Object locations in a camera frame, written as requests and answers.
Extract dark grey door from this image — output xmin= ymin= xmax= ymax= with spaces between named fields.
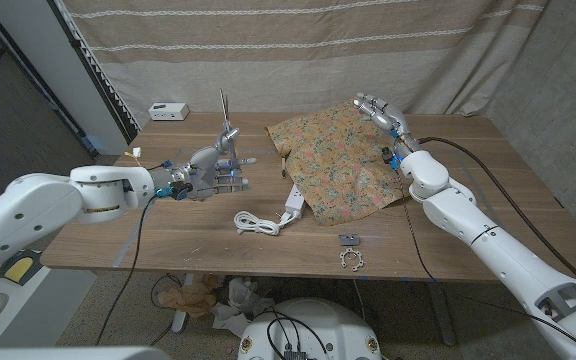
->
xmin=0 ymin=0 xmax=97 ymax=251

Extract black looped torso cable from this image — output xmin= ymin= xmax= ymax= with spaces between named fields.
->
xmin=265 ymin=307 xmax=330 ymax=360

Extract beige striped curtain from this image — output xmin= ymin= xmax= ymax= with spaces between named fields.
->
xmin=60 ymin=0 xmax=552 ymax=129

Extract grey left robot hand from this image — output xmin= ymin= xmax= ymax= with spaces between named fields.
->
xmin=148 ymin=127 xmax=258 ymax=202

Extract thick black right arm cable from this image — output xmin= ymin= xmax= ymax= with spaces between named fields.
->
xmin=417 ymin=136 xmax=576 ymax=287

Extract crumpled white paper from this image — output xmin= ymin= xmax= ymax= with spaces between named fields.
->
xmin=211 ymin=277 xmax=277 ymax=339

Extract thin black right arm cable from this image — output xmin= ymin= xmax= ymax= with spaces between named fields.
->
xmin=396 ymin=169 xmax=576 ymax=350

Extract grey yellow scissors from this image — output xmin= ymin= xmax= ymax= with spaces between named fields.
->
xmin=218 ymin=88 xmax=243 ymax=174

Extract white power strip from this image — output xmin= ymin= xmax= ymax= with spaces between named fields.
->
xmin=284 ymin=183 xmax=307 ymax=221

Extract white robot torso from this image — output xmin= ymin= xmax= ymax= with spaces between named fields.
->
xmin=236 ymin=298 xmax=383 ymax=360

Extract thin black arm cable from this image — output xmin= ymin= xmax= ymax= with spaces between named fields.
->
xmin=95 ymin=193 xmax=162 ymax=347
xmin=396 ymin=169 xmax=576 ymax=350

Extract floral patterned cloth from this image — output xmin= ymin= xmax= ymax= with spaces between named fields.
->
xmin=265 ymin=102 xmax=412 ymax=227

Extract white floor platform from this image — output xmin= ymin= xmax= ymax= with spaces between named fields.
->
xmin=0 ymin=264 xmax=99 ymax=351

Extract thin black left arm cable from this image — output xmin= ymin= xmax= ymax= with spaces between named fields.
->
xmin=95 ymin=193 xmax=162 ymax=347

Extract white table leg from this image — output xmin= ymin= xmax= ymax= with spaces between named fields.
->
xmin=171 ymin=273 xmax=194 ymax=335

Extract black frame with zigzag trim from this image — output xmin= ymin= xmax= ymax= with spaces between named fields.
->
xmin=47 ymin=0 xmax=142 ymax=144

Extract grey fabric curtain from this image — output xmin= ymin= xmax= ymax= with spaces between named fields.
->
xmin=447 ymin=0 xmax=576 ymax=241

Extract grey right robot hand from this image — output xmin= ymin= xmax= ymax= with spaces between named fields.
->
xmin=352 ymin=92 xmax=422 ymax=161

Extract white coiled power cord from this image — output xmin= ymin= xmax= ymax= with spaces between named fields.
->
xmin=232 ymin=209 xmax=289 ymax=237

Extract metal ring bracket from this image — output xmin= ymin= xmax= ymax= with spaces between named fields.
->
xmin=339 ymin=247 xmax=365 ymax=272

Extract yellow black foot pedal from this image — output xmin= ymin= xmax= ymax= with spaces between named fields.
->
xmin=0 ymin=249 xmax=44 ymax=287

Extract white outlet box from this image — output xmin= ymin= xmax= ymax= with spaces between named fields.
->
xmin=148 ymin=102 xmax=190 ymax=122

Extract crumpled brown paper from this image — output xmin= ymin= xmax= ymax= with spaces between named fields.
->
xmin=156 ymin=273 xmax=224 ymax=319

